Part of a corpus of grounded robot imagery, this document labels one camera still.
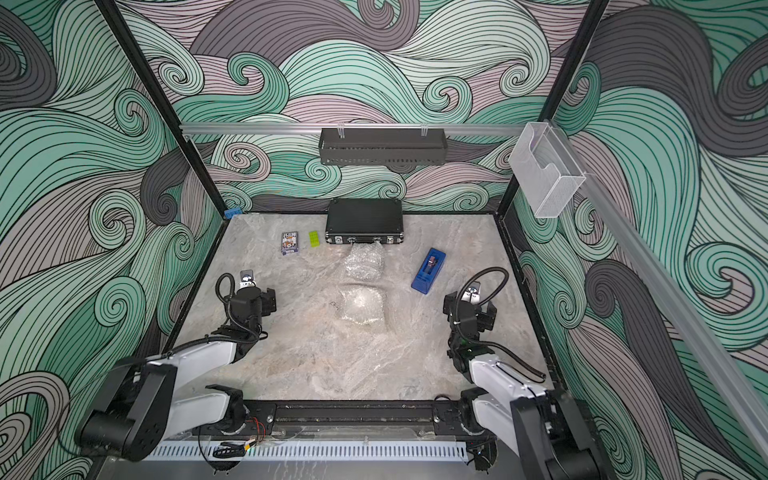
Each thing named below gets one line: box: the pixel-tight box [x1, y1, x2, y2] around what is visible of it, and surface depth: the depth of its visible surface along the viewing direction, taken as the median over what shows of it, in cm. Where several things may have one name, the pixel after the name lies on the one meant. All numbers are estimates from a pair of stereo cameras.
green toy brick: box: [309, 231, 320, 248], surface depth 116 cm
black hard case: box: [325, 198, 404, 244], surface depth 119 cm
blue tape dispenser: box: [411, 247, 446, 295], surface depth 100 cm
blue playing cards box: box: [281, 231, 299, 256], surface depth 112 cm
